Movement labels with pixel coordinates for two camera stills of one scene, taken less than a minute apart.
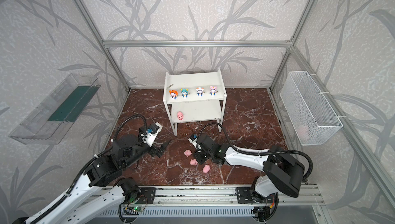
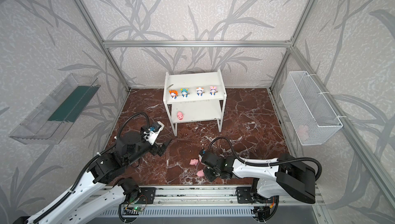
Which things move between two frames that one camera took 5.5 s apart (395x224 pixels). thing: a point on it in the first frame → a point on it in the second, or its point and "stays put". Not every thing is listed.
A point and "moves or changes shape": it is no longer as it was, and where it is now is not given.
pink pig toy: x=193 y=162 stays put
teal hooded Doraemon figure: x=184 y=92 stays put
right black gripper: x=199 y=155 → x=205 y=165
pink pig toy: x=206 y=168 moves or changes shape
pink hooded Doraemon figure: x=213 y=90 stays put
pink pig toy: x=180 y=115 stays put
